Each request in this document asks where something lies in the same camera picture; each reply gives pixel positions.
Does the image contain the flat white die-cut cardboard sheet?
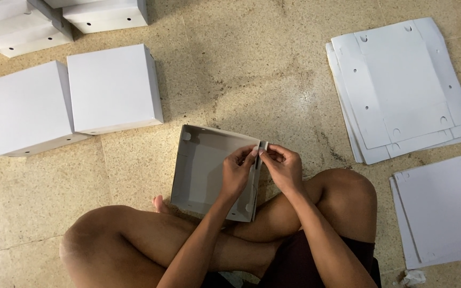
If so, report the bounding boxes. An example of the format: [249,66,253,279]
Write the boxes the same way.
[326,42,461,159]
[327,52,461,166]
[330,17,461,150]

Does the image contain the person's right leg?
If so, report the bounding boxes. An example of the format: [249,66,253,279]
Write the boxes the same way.
[152,168,378,245]

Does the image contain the white closed cardboard box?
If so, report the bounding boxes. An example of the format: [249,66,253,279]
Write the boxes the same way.
[0,60,93,158]
[66,43,164,136]
[0,18,74,59]
[43,0,107,9]
[62,0,149,34]
[0,0,52,28]

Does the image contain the crumpled white paper scrap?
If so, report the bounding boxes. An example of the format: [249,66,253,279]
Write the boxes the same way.
[399,269,427,287]

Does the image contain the grey cardboard box tray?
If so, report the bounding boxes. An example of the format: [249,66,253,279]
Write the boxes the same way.
[170,124,269,223]

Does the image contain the person's dark shorts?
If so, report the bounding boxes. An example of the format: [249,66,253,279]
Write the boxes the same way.
[202,230,382,288]

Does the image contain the person's right hand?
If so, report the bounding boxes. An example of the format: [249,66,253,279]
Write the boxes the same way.
[259,144,306,198]

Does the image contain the person's left leg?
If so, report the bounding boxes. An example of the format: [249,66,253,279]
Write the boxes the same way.
[59,205,285,288]

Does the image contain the flat white square cardboard sheet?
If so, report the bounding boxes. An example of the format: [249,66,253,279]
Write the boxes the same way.
[392,154,461,265]
[389,176,461,270]

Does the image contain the person's left hand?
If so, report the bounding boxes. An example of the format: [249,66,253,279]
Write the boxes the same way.
[219,146,259,201]

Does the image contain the person's leg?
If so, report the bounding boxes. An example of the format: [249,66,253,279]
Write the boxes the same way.
[152,168,378,245]
[59,205,285,288]

